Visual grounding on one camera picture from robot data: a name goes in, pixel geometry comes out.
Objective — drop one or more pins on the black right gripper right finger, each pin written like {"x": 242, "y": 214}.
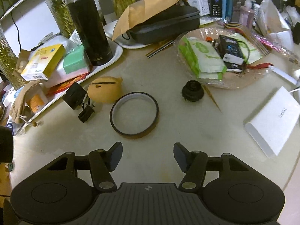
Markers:
{"x": 193, "y": 164}

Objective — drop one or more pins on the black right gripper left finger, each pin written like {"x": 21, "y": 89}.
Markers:
{"x": 102, "y": 163}

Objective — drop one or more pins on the amber tape roll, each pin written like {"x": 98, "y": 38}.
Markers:
{"x": 134, "y": 115}

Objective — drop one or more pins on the small black clip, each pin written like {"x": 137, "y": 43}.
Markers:
{"x": 86, "y": 113}

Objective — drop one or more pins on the black cylindrical adapter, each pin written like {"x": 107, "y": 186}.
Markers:
{"x": 74, "y": 96}

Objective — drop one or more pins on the black knob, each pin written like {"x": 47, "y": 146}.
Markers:
{"x": 192, "y": 91}

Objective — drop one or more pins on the yellow earbud case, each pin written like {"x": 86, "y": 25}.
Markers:
{"x": 105, "y": 90}

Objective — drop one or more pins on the white flat box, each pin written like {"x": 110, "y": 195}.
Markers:
{"x": 271, "y": 127}

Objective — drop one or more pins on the red flat packet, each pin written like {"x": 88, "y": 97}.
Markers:
{"x": 65, "y": 85}

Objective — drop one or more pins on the orange snack packet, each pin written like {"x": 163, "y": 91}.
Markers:
{"x": 36, "y": 102}

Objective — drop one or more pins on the green tissue pack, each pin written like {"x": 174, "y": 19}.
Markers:
{"x": 77, "y": 60}

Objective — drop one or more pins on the green wet wipe pack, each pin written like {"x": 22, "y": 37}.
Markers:
{"x": 202, "y": 58}

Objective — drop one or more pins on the glass snack dish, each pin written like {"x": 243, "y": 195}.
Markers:
{"x": 242, "y": 56}

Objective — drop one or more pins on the white plastic tray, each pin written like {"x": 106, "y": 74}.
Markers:
{"x": 59, "y": 75}

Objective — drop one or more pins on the yellow white medicine box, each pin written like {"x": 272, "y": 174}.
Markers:
{"x": 43, "y": 63}

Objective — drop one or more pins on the glass vase with stems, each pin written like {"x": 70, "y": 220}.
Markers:
{"x": 8, "y": 63}

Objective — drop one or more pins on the black zip case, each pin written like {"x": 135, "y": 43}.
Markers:
{"x": 166, "y": 25}

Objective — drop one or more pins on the white plastic bag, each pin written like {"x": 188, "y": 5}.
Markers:
{"x": 273, "y": 26}

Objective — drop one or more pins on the brown paper envelope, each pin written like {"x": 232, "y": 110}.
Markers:
{"x": 138, "y": 13}

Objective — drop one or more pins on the black thermos bottle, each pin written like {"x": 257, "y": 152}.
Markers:
{"x": 89, "y": 27}

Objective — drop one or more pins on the beige drawstring pouch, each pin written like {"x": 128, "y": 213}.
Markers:
{"x": 19, "y": 104}

